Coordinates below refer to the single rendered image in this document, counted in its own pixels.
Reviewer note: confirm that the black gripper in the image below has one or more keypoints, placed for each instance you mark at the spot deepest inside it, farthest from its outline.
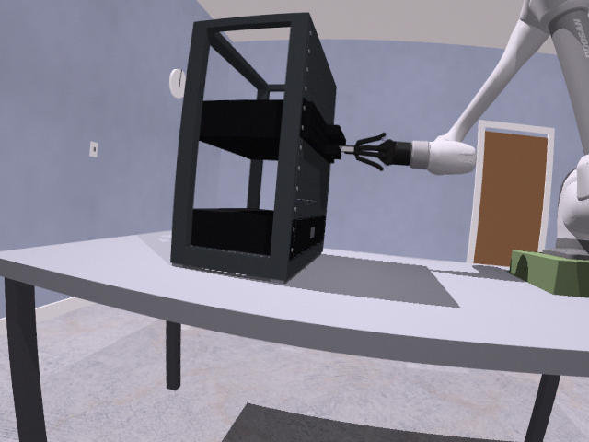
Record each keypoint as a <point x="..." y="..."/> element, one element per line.
<point x="385" y="150"/>

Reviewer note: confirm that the black open-frame rack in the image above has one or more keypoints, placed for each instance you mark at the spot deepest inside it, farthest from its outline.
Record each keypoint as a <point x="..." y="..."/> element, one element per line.
<point x="294" y="236"/>

